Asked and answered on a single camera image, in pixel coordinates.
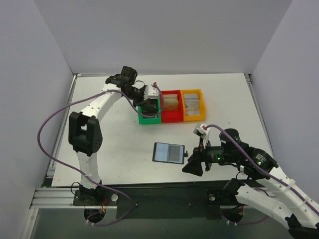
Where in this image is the black leather card holder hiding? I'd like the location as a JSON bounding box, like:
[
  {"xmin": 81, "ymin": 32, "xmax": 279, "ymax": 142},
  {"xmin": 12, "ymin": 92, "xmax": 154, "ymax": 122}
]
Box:
[{"xmin": 152, "ymin": 142, "xmax": 188, "ymax": 164}]

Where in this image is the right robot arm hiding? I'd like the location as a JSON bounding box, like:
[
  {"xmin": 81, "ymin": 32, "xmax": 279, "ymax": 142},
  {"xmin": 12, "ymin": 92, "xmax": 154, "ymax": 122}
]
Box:
[{"xmin": 182, "ymin": 124, "xmax": 319, "ymax": 239}]

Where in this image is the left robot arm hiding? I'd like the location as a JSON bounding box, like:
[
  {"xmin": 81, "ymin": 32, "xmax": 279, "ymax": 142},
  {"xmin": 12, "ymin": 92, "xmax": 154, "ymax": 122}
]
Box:
[{"xmin": 68, "ymin": 66, "xmax": 163, "ymax": 205}]

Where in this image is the black card holders stack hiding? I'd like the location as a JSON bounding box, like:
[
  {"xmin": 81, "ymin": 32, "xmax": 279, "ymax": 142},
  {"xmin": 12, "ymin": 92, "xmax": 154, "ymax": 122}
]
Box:
[{"xmin": 140, "ymin": 99, "xmax": 159, "ymax": 116}]

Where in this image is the beige cards stack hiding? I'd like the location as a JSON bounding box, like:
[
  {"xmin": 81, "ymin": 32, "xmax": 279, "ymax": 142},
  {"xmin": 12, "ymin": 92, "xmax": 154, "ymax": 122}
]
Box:
[{"xmin": 163, "ymin": 94, "xmax": 179, "ymax": 111}]

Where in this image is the grey cards stack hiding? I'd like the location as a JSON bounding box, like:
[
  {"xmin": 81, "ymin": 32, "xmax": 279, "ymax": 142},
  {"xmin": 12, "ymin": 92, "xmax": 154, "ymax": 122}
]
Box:
[{"xmin": 183, "ymin": 93, "xmax": 200, "ymax": 116}]

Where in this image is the green plastic bin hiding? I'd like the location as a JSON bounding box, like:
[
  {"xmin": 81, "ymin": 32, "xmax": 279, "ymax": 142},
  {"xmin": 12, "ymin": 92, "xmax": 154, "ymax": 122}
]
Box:
[{"xmin": 138, "ymin": 97, "xmax": 161, "ymax": 125}]

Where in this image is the red plastic bin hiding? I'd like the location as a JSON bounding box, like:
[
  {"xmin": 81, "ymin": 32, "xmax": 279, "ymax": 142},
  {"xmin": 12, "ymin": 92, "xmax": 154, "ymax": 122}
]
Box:
[{"xmin": 161, "ymin": 90, "xmax": 184, "ymax": 123}]

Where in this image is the yellow plastic bin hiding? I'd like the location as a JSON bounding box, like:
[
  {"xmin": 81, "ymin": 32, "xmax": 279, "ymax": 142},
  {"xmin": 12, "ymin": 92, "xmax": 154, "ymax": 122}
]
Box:
[{"xmin": 180, "ymin": 89, "xmax": 206, "ymax": 122}]

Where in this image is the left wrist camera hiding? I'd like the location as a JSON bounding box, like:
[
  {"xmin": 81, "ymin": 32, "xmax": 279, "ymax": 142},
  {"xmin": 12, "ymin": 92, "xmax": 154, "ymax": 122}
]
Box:
[{"xmin": 144, "ymin": 82, "xmax": 160, "ymax": 100}]

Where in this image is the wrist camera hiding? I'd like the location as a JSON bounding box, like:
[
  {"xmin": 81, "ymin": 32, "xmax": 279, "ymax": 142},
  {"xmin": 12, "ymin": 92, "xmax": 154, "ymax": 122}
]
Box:
[
  {"xmin": 144, "ymin": 82, "xmax": 160, "ymax": 100},
  {"xmin": 193, "ymin": 123, "xmax": 210, "ymax": 149}
]

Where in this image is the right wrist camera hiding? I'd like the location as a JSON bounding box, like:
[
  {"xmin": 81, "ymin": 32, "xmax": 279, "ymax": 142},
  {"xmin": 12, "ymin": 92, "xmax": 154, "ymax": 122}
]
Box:
[{"xmin": 193, "ymin": 123, "xmax": 210, "ymax": 149}]

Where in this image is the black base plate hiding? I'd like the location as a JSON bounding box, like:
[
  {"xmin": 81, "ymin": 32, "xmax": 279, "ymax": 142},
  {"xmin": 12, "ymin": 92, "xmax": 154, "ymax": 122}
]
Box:
[{"xmin": 73, "ymin": 181, "xmax": 241, "ymax": 219}]

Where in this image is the aluminium frame rail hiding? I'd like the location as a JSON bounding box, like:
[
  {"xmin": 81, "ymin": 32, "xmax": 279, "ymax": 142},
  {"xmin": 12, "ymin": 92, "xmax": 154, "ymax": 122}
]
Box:
[{"xmin": 30, "ymin": 188, "xmax": 74, "ymax": 209}]

